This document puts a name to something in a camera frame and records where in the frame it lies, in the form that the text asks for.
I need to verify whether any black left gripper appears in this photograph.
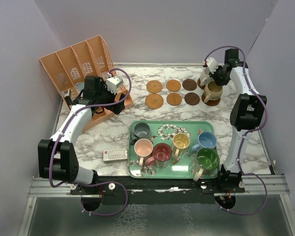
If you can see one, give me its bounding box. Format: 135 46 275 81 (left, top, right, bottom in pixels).
96 81 125 114

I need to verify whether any cream ceramic mug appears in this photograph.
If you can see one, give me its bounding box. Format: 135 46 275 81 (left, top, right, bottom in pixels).
200 67 214 87

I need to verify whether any tan ceramic mug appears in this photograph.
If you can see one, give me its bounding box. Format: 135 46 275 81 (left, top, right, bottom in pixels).
203 81 223 103

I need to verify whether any dark walnut wooden coaster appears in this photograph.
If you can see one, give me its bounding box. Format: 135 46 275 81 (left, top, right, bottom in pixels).
182 79 197 91

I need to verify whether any orange wooden coaster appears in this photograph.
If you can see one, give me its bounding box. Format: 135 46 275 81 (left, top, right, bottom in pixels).
166 79 181 92

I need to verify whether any light wooden coaster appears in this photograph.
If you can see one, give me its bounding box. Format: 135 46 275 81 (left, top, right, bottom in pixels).
166 93 182 106

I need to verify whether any blue ceramic mug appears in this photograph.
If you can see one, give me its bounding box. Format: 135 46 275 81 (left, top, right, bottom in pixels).
191 131 217 153

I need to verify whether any green floral tray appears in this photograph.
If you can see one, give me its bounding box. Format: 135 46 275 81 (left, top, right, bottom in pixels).
127 120 214 179

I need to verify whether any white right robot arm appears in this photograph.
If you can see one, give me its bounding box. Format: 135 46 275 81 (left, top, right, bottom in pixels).
205 46 268 192

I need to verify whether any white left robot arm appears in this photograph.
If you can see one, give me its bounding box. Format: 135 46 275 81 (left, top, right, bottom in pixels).
38 76 128 194

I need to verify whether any orange plastic file organizer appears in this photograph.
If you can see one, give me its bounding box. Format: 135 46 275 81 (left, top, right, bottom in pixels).
39 35 135 133

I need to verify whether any grey ceramic mug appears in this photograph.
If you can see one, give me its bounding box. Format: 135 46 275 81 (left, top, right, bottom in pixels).
130 122 151 145

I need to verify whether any white small card box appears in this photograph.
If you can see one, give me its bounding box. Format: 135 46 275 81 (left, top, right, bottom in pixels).
103 148 128 163

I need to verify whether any pink ceramic mug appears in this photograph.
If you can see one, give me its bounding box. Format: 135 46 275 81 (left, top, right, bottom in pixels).
134 139 153 167

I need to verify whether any yellow ceramic mug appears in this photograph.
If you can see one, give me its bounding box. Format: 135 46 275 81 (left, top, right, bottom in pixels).
172 133 190 161

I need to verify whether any green floral mug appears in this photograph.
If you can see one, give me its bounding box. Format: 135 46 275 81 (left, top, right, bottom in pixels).
192 148 220 181

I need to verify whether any red ceramic mug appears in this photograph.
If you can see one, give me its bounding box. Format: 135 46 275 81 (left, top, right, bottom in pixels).
145 143 172 169

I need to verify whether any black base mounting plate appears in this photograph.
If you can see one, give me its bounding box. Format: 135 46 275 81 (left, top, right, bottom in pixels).
39 167 246 214

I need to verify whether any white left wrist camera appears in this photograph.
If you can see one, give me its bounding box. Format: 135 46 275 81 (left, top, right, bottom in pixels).
106 76 123 94

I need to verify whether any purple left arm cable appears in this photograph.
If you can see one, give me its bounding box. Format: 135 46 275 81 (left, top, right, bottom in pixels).
49 67 132 217

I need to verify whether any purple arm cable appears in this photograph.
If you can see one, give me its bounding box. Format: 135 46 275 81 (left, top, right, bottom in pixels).
203 46 269 216
49 67 132 217

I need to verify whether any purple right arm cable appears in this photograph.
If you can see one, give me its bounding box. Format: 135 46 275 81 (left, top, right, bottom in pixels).
203 46 269 216

